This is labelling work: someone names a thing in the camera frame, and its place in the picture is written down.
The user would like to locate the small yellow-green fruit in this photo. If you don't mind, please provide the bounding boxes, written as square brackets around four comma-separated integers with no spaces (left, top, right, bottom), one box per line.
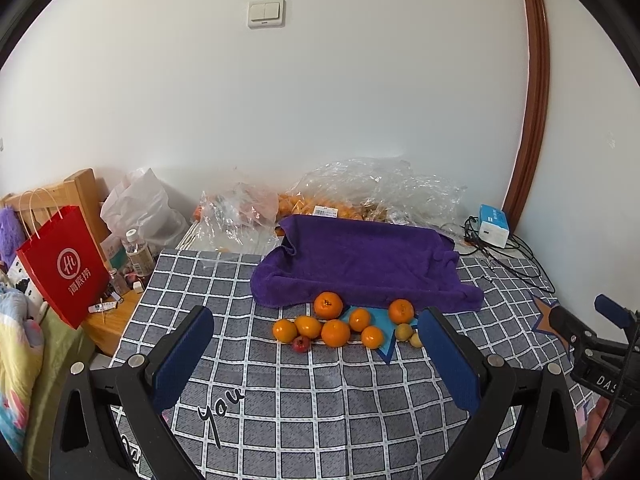
[395,323,414,342]

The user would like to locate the person's hand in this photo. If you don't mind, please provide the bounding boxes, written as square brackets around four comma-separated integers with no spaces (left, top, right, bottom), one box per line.
[580,398,610,480]

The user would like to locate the wooden side table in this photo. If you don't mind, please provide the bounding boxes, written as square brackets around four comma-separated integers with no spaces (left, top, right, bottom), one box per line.
[81,290,141,356]

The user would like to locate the colourful bedding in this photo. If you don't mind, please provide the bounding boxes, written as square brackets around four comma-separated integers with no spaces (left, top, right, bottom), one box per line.
[0,284,44,460]

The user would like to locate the white blue charger box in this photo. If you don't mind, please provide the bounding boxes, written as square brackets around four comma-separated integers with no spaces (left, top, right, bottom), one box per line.
[477,204,510,248]

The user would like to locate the small yellow fruit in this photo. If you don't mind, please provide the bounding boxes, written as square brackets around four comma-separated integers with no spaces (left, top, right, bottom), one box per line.
[409,332,423,349]

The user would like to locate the grey checked tablecloth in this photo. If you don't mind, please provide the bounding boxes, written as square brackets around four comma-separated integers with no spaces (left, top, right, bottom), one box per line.
[106,246,597,480]

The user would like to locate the red paper shopping bag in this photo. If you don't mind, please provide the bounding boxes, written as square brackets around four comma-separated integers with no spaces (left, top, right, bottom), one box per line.
[16,205,110,328]

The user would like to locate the clear plastic bottle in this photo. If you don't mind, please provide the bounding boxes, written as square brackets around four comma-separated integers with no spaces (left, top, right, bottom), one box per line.
[125,229,155,278]

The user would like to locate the large clear plastic bag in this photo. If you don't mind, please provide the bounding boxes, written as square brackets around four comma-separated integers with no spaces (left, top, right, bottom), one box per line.
[281,157,465,238]

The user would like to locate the small red apple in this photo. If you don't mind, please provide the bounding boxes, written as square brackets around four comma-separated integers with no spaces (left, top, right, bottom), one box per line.
[291,335,311,353]

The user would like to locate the purple plush toy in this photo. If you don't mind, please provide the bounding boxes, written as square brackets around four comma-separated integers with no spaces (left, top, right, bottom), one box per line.
[0,206,25,268]

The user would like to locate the white plastic bag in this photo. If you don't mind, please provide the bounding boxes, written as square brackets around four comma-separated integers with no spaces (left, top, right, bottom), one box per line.
[100,168,188,252]

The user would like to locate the wooden chair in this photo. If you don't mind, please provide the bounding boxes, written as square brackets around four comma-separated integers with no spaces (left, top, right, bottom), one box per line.
[1,168,110,250]

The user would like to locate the large top orange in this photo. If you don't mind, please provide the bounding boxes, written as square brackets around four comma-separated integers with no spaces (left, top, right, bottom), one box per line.
[314,292,344,320]

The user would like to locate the small clear plastic bag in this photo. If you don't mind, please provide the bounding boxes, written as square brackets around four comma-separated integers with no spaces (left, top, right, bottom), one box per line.
[182,182,279,255]

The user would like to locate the purple towel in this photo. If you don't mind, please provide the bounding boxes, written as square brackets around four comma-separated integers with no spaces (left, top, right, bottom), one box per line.
[250,214,484,313]

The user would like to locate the bag of small oranges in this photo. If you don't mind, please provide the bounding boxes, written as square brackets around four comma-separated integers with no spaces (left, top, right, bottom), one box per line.
[277,193,388,223]

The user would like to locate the black cables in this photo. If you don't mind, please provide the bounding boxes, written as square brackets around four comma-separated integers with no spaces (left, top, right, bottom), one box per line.
[462,213,558,295]

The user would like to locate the brown wooden door frame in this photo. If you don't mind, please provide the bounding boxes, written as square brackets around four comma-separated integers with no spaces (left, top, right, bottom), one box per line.
[502,0,551,231]

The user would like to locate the white wall switch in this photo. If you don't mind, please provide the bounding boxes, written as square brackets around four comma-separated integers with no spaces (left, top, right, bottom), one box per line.
[246,0,285,29]

